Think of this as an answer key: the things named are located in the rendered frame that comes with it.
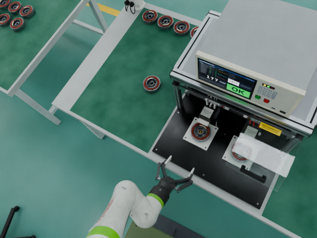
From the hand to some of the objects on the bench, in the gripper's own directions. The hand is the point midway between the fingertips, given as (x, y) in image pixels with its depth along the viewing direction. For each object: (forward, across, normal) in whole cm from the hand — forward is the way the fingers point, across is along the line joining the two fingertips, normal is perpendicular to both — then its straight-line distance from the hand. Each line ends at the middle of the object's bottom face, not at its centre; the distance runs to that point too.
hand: (180, 164), depth 141 cm
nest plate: (+23, +24, +5) cm, 34 cm away
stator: (+37, -43, +11) cm, 58 cm away
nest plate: (+23, 0, +5) cm, 23 cm away
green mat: (+44, -52, +15) cm, 70 cm away
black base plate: (+25, +12, +4) cm, 28 cm away
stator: (+22, 0, +6) cm, 23 cm away
